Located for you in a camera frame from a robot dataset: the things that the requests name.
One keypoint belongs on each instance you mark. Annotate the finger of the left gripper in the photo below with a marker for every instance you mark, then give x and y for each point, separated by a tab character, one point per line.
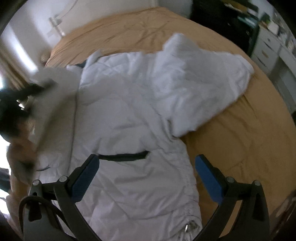
34	89

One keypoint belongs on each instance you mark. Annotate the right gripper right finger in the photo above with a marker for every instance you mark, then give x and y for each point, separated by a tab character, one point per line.
252	220

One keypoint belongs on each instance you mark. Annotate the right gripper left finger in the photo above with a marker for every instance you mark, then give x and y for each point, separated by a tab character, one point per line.
49	212

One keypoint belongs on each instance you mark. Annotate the white puffer jacket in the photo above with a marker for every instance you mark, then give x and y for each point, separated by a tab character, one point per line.
128	103

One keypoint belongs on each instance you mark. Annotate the beige curtain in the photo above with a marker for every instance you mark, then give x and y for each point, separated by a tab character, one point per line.
13	75

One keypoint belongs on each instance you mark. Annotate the white drawer cabinet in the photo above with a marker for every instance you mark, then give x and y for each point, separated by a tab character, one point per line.
276	61

